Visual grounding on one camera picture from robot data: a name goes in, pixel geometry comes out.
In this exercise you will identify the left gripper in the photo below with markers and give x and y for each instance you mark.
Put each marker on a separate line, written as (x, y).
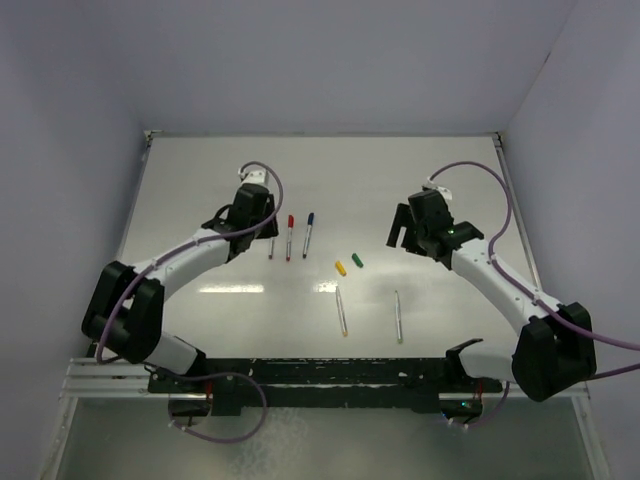
(270, 232)

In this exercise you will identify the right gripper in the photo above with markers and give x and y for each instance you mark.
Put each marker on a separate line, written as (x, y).
(404, 218)

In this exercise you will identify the red marker pen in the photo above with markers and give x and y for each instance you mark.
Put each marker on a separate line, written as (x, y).
(289, 243)

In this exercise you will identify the green pen cap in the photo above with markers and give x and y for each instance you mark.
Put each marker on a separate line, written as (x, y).
(356, 259)

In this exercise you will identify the yellow pen cap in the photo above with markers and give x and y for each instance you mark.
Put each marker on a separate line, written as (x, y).
(340, 268)

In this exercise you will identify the yellow marker pen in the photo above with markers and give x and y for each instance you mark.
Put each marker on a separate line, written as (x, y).
(341, 312)

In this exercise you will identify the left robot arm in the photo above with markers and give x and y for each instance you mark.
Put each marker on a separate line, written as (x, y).
(125, 313)

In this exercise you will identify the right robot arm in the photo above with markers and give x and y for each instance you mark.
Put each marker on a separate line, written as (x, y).
(553, 350)

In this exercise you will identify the green marker pen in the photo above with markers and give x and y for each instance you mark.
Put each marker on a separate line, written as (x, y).
(398, 317)

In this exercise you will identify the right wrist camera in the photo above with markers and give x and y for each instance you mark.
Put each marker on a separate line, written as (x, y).
(443, 191)

